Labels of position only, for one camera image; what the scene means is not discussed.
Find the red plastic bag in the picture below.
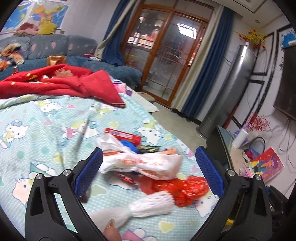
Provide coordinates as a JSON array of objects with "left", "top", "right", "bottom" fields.
[{"left": 138, "top": 175, "right": 209, "bottom": 207}]

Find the white foam fruit net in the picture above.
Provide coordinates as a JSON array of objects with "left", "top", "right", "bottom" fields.
[{"left": 88, "top": 191, "right": 175, "bottom": 231}]

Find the white orange plastic bag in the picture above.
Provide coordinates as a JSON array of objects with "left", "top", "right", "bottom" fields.
[{"left": 96, "top": 133, "right": 183, "bottom": 180}]

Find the red cylindrical snack can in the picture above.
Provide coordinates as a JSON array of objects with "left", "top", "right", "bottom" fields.
[{"left": 104, "top": 128, "right": 142, "bottom": 146}]

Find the blue plastic glove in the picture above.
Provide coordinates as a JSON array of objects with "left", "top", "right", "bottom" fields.
[{"left": 120, "top": 140, "right": 139, "bottom": 154}]

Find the green black snack packet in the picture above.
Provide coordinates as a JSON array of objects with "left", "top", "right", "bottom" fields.
[{"left": 137, "top": 145, "right": 160, "bottom": 154}]

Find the left hand thumb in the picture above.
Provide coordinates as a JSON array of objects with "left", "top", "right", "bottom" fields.
[{"left": 103, "top": 219, "right": 122, "bottom": 241}]

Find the white paper towel roll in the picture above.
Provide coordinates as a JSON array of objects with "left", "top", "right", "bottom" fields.
[{"left": 232, "top": 128, "right": 248, "bottom": 149}]

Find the Hello Kitty bed sheet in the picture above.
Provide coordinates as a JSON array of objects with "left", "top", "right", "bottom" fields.
[{"left": 1, "top": 93, "right": 219, "bottom": 240}]

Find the red berry branch decoration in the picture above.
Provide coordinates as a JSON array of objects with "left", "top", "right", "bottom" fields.
[{"left": 244, "top": 113, "right": 269, "bottom": 132}]

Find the silver tower air conditioner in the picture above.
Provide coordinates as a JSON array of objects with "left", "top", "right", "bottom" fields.
[{"left": 197, "top": 44, "right": 256, "bottom": 140}]

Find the blue right curtain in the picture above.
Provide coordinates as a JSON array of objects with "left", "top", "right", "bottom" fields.
[{"left": 181, "top": 7, "right": 234, "bottom": 118}]

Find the blue curtain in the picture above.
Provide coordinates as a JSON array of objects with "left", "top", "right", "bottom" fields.
[
  {"left": 101, "top": 0, "right": 137, "bottom": 66},
  {"left": 181, "top": 7, "right": 234, "bottom": 118}
]

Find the red blanket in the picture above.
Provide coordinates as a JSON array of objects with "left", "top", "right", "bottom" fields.
[{"left": 1, "top": 64, "right": 125, "bottom": 108}]

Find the small white coffee table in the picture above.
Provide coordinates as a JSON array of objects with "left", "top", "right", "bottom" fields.
[{"left": 131, "top": 91, "right": 159, "bottom": 113}]

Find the golden gift bag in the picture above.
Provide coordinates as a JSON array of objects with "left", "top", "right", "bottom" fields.
[{"left": 47, "top": 55, "right": 66, "bottom": 66}]

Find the blue gray sofa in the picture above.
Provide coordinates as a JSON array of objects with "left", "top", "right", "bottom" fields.
[{"left": 1, "top": 34, "right": 142, "bottom": 89}]

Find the yellow flower decoration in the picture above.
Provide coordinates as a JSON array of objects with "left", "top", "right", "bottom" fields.
[{"left": 235, "top": 29, "right": 267, "bottom": 50}]

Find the blue left curtain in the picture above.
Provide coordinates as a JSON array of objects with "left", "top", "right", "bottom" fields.
[{"left": 101, "top": 0, "right": 137, "bottom": 66}]

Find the wooden glass sliding door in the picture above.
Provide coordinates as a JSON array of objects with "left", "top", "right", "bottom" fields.
[{"left": 122, "top": 1, "right": 214, "bottom": 106}]

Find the yellow pillow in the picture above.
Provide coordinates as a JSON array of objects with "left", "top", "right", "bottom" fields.
[{"left": 38, "top": 21, "right": 57, "bottom": 35}]

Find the wall map poster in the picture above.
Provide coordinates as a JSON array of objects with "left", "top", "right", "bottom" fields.
[{"left": 1, "top": 1, "right": 69, "bottom": 33}]

